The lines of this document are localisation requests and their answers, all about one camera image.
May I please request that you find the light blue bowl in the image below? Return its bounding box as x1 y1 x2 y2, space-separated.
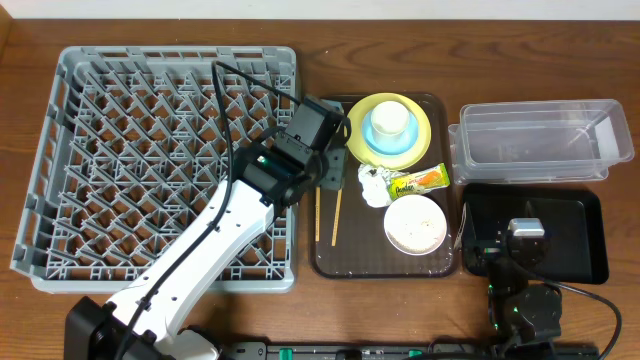
361 111 419 156

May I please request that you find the yellow plate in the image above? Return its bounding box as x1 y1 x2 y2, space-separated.
347 93 431 170

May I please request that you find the cream cup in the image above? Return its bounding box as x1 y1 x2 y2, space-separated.
370 101 410 143

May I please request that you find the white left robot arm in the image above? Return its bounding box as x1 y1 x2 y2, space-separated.
63 96 351 359

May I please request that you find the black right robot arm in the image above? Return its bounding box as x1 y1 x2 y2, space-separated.
474 219 562 359

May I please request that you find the grey dishwasher rack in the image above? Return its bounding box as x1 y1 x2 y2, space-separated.
10 46 299 293

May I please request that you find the crumpled white tissue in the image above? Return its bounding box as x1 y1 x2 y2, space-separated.
357 164 404 208

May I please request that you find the black tray bin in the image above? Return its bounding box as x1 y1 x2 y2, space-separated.
458 184 609 285

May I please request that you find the brown serving tray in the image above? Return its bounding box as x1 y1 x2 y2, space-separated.
309 92 459 280

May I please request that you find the Apollo snack wrapper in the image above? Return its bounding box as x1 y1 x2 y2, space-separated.
388 163 450 200

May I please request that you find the white small plate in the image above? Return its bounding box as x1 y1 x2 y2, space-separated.
383 195 448 256

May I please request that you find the clear plastic bin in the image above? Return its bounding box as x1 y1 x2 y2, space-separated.
448 99 635 185

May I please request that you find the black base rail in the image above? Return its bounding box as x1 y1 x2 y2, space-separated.
221 342 600 360

